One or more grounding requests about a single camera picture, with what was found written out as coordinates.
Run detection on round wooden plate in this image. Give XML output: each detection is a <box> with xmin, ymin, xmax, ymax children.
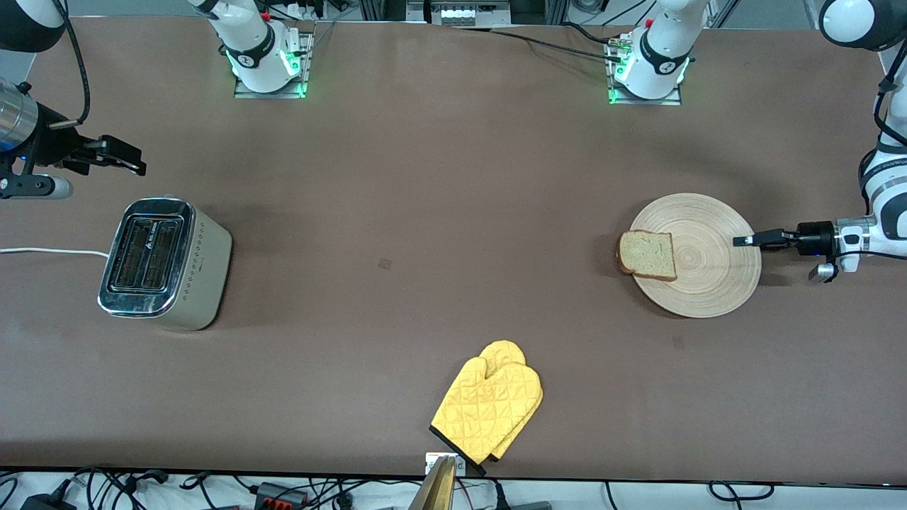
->
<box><xmin>629</xmin><ymin>193</ymin><xmax>762</xmax><ymax>319</ymax></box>

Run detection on brown bread slice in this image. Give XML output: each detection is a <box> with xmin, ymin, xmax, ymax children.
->
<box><xmin>617</xmin><ymin>229</ymin><xmax>677</xmax><ymax>283</ymax></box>

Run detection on silver beige two-slot toaster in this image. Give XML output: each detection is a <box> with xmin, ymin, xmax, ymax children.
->
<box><xmin>97</xmin><ymin>197</ymin><xmax>233</xmax><ymax>332</ymax></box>

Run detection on yellow quilted oven mitt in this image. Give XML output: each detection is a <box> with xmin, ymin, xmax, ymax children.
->
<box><xmin>430</xmin><ymin>356</ymin><xmax>544</xmax><ymax>477</ymax></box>
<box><xmin>479</xmin><ymin>340</ymin><xmax>544</xmax><ymax>461</ymax></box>

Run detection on grey power strip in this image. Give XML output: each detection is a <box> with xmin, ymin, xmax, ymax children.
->
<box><xmin>407</xmin><ymin>0</ymin><xmax>512</xmax><ymax>28</ymax></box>

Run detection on black orange connector block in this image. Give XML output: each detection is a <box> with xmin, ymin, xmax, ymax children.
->
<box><xmin>254</xmin><ymin>482</ymin><xmax>310</xmax><ymax>508</ymax></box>

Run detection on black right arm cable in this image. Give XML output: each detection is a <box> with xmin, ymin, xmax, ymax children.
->
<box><xmin>48</xmin><ymin>0</ymin><xmax>93</xmax><ymax>130</ymax></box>

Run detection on white toaster power cord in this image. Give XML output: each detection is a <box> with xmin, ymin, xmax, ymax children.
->
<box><xmin>0</xmin><ymin>246</ymin><xmax>111</xmax><ymax>260</ymax></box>

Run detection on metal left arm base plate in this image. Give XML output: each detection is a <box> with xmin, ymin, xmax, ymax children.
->
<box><xmin>607</xmin><ymin>34</ymin><xmax>685</xmax><ymax>107</ymax></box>

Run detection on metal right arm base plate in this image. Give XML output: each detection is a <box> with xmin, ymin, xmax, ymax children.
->
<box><xmin>234</xmin><ymin>30</ymin><xmax>315</xmax><ymax>100</ymax></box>

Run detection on black cable on table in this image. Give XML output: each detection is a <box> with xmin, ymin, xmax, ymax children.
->
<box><xmin>489</xmin><ymin>27</ymin><xmax>626</xmax><ymax>63</ymax></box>

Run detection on small white mount box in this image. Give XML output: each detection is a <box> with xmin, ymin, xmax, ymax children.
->
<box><xmin>425</xmin><ymin>453</ymin><xmax>466</xmax><ymax>477</ymax></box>

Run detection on tan metal camera bracket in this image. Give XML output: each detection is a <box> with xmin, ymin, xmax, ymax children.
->
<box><xmin>407</xmin><ymin>455</ymin><xmax>458</xmax><ymax>510</ymax></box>

